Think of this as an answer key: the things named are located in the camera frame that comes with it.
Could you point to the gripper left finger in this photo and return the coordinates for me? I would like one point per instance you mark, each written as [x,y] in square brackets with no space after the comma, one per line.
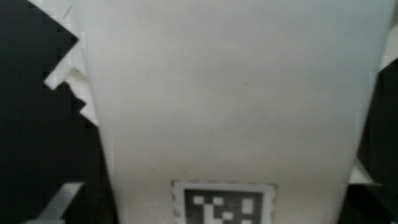
[49,216]

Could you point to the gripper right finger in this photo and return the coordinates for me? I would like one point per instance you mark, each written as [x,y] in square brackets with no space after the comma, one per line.
[369,205]

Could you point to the white cabinet body box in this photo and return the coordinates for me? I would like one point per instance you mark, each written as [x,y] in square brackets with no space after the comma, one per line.
[69,72]

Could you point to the white cabinet top block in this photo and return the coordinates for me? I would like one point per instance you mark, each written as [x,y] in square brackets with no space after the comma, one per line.
[230,82]

